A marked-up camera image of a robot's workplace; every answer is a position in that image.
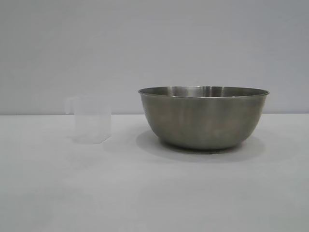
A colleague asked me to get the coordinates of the translucent plastic measuring cup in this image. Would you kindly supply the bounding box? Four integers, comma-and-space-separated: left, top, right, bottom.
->
64, 96, 112, 145

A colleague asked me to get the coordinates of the stainless steel mixing bowl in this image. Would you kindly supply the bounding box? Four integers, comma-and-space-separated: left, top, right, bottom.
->
138, 86, 270, 150

